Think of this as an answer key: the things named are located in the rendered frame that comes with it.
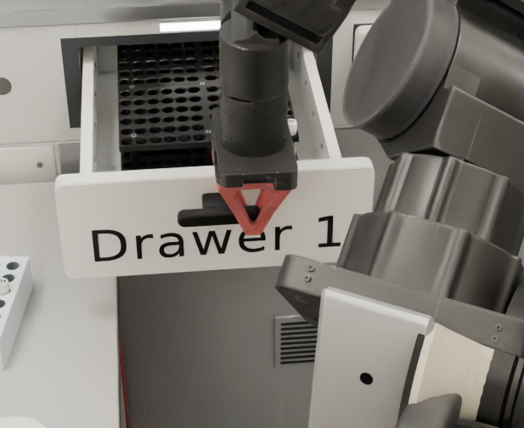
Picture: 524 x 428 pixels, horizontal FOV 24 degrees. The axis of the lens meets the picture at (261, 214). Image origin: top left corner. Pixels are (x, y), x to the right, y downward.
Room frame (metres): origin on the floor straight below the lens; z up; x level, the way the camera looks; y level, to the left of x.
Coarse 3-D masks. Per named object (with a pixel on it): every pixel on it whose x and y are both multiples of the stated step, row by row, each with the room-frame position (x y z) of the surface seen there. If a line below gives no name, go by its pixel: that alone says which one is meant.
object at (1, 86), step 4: (0, 80) 1.15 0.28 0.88; (4, 80) 1.15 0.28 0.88; (0, 84) 1.15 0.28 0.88; (4, 84) 1.15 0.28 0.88; (8, 84) 1.15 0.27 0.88; (0, 88) 1.15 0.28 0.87; (4, 88) 1.15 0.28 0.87; (8, 88) 1.15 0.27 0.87; (0, 92) 1.15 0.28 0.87; (4, 92) 1.15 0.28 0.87; (8, 92) 1.15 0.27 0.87
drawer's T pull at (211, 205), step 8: (208, 200) 0.89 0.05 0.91; (216, 200) 0.89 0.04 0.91; (224, 200) 0.89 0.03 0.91; (208, 208) 0.88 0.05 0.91; (216, 208) 0.88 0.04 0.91; (224, 208) 0.88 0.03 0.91; (248, 208) 0.88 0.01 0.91; (256, 208) 0.88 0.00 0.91; (184, 216) 0.87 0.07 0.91; (192, 216) 0.87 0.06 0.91; (200, 216) 0.87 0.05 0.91; (208, 216) 0.87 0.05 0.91; (216, 216) 0.87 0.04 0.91; (224, 216) 0.87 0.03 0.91; (232, 216) 0.87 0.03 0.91; (256, 216) 0.88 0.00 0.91; (184, 224) 0.87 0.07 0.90; (192, 224) 0.87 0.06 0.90; (200, 224) 0.87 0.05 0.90; (208, 224) 0.87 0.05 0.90; (216, 224) 0.87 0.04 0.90; (224, 224) 0.87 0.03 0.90
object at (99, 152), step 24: (96, 48) 1.25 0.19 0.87; (96, 72) 1.21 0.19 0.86; (312, 72) 1.15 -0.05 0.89; (96, 96) 1.16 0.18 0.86; (312, 96) 1.11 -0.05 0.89; (96, 120) 1.12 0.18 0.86; (312, 120) 1.11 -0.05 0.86; (96, 144) 1.07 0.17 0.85; (312, 144) 1.10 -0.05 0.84; (336, 144) 1.01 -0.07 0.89; (96, 168) 1.03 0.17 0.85; (120, 168) 1.05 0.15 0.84
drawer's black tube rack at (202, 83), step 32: (128, 64) 1.16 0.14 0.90; (160, 64) 1.16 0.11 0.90; (192, 64) 1.21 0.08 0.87; (128, 96) 1.09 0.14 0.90; (160, 96) 1.09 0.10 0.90; (192, 96) 1.09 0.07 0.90; (288, 96) 1.09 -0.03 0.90; (128, 128) 1.03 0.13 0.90; (160, 128) 1.03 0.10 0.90; (192, 128) 1.03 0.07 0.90; (128, 160) 1.02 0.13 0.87; (160, 160) 1.02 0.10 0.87; (192, 160) 1.02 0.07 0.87
